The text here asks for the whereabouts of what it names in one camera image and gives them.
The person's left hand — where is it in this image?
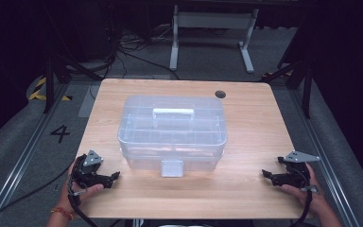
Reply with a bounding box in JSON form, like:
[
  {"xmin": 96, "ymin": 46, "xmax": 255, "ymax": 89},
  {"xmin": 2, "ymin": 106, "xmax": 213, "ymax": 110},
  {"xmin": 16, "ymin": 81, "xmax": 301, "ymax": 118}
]
[{"xmin": 58, "ymin": 160, "xmax": 105, "ymax": 216}]

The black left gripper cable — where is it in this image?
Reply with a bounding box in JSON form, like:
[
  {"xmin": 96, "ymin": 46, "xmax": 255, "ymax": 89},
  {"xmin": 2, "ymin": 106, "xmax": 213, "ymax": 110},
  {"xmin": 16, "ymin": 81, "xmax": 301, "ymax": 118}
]
[{"xmin": 67, "ymin": 181, "xmax": 99, "ymax": 227}]

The person's right hand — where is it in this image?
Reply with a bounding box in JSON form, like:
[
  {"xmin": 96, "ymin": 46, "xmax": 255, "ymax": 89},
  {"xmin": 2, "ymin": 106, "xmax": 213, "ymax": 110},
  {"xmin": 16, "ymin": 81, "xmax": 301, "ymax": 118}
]
[{"xmin": 280, "ymin": 162, "xmax": 329, "ymax": 217}]

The yellow black floor tape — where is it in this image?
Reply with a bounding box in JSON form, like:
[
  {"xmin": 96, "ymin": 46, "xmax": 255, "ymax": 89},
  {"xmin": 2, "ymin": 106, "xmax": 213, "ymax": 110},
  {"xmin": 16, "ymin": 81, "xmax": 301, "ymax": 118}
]
[
  {"xmin": 27, "ymin": 77, "xmax": 74, "ymax": 102},
  {"xmin": 261, "ymin": 69, "xmax": 295, "ymax": 79}
]

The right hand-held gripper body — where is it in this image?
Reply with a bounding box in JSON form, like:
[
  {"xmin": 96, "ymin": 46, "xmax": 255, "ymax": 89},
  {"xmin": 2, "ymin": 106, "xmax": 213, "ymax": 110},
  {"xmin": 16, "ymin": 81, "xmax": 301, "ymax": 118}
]
[{"xmin": 277, "ymin": 149, "xmax": 322, "ymax": 191}]

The bundle of black floor cables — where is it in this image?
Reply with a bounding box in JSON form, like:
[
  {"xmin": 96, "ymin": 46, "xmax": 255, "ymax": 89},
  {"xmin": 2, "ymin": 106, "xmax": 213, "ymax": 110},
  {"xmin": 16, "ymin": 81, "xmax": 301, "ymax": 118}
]
[{"xmin": 105, "ymin": 26, "xmax": 182, "ymax": 80}]

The clear plastic storage box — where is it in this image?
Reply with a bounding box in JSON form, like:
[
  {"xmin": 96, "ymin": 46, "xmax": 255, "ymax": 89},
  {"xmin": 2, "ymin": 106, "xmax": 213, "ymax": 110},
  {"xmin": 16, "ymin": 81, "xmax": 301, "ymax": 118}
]
[{"xmin": 116, "ymin": 95, "xmax": 229, "ymax": 179}]

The black metal stand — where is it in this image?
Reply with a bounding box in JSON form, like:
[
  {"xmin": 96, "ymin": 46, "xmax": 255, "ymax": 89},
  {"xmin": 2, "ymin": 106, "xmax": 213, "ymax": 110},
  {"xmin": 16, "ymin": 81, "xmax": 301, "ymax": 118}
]
[
  {"xmin": 260, "ymin": 58, "xmax": 317, "ymax": 120},
  {"xmin": 42, "ymin": 51, "xmax": 104, "ymax": 114}
]

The thin black floor cable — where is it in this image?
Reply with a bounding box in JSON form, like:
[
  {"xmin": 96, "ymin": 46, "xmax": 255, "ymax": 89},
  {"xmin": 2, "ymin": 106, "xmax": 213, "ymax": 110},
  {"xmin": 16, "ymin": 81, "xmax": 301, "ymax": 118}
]
[{"xmin": 0, "ymin": 165, "xmax": 74, "ymax": 227}]

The white metal desk frame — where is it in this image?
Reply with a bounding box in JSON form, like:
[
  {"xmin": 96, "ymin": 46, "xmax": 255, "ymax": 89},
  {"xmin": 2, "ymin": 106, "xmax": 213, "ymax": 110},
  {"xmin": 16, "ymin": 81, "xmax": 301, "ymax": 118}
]
[{"xmin": 168, "ymin": 4, "xmax": 260, "ymax": 75}]

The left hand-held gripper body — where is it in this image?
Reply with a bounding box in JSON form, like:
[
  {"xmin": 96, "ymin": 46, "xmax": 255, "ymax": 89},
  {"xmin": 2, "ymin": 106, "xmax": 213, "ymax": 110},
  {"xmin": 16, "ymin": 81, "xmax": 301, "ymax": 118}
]
[{"xmin": 69, "ymin": 148, "xmax": 109, "ymax": 191}]

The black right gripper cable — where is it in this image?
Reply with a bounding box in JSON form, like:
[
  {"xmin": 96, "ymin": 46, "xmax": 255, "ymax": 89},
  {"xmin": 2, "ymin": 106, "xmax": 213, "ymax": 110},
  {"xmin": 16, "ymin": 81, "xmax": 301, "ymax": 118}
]
[{"xmin": 296, "ymin": 187, "xmax": 315, "ymax": 227}]

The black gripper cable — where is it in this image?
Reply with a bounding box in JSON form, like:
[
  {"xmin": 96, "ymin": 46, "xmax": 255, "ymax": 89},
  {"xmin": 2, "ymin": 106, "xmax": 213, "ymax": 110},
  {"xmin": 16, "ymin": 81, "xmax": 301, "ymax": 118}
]
[
  {"xmin": 296, "ymin": 187, "xmax": 315, "ymax": 227},
  {"xmin": 67, "ymin": 181, "xmax": 99, "ymax": 227}
]

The grey metal floor rail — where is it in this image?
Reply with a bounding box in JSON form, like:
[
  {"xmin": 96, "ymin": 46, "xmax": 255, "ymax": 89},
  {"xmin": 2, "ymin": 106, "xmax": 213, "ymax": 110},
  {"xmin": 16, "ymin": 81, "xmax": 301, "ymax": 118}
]
[
  {"xmin": 0, "ymin": 79, "xmax": 71, "ymax": 225},
  {"xmin": 287, "ymin": 88, "xmax": 361, "ymax": 227}
]

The orange bead bracelet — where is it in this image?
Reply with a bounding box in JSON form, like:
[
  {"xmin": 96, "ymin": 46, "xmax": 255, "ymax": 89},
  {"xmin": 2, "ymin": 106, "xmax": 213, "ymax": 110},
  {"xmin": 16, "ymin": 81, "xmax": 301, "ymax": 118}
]
[{"xmin": 50, "ymin": 206, "xmax": 76, "ymax": 221}]

